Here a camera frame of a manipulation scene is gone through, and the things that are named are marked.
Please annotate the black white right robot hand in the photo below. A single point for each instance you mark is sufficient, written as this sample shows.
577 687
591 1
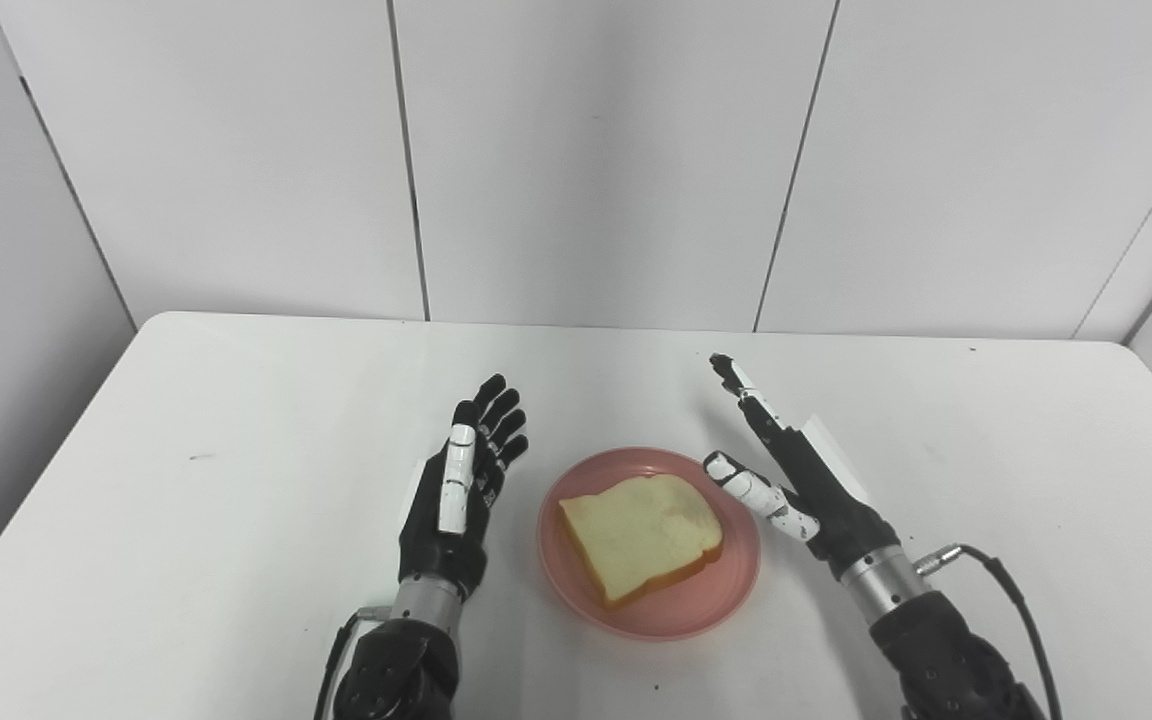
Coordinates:
831 490

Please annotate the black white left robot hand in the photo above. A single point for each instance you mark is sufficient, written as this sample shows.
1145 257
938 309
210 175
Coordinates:
441 555

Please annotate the pink round plate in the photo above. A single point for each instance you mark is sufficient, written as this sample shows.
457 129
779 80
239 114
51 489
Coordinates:
726 590

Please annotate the slice of white bread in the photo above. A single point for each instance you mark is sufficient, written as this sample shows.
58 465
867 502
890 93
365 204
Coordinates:
641 530

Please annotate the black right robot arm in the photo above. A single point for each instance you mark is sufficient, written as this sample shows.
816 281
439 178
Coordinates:
946 660

